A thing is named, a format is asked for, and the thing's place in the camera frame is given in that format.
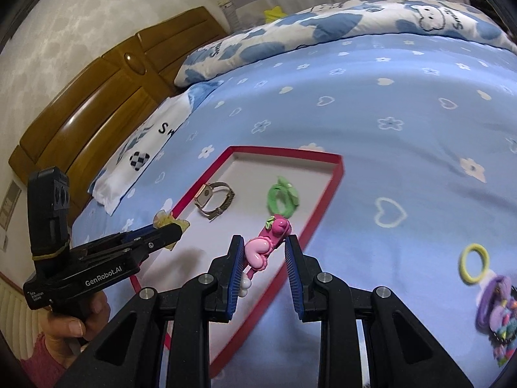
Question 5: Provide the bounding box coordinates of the gold wristwatch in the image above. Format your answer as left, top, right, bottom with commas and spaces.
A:
194, 182, 236, 221

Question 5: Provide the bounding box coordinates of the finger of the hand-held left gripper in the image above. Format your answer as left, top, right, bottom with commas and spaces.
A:
72, 226, 162, 256
79, 223, 184, 268

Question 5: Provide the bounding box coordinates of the colourful charm bracelet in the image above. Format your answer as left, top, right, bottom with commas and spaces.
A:
489, 311, 517, 368

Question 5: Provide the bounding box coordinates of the yellow hair tie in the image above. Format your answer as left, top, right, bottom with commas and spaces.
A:
459, 243, 491, 285

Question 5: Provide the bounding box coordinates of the wooden headboard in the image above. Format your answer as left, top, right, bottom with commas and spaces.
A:
8, 6, 229, 227

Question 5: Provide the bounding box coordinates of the red shallow tray box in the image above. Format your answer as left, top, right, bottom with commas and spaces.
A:
130, 145, 345, 378

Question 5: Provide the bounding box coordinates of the blue flower print bed sheet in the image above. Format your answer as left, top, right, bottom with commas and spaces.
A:
70, 32, 517, 388

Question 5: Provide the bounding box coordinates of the yellow bow hair clip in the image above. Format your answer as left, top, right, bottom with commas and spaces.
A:
153, 209, 190, 251

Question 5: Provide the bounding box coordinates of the blue and white printed quilt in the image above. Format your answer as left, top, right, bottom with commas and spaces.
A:
174, 0, 517, 87

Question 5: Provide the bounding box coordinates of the person's left hand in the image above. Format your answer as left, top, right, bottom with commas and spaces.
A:
42, 291, 111, 358

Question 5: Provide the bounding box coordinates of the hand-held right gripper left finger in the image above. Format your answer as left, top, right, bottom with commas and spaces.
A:
54, 234, 247, 388

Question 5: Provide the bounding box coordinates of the wall switch panel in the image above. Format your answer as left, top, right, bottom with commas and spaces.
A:
0, 180, 21, 231

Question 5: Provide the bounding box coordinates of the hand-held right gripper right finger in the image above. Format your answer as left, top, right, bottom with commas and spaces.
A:
284, 234, 475, 388

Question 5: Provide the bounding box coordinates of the white printed pillow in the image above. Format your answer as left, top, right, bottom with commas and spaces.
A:
88, 79, 225, 216

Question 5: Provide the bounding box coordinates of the purple hair tie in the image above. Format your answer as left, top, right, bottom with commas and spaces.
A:
476, 275, 517, 332

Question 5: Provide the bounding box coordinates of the green bow hair tie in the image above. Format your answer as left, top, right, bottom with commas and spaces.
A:
267, 177, 301, 217

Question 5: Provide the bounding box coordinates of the pink heart hair clip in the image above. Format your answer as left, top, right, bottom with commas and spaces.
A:
238, 215, 292, 297

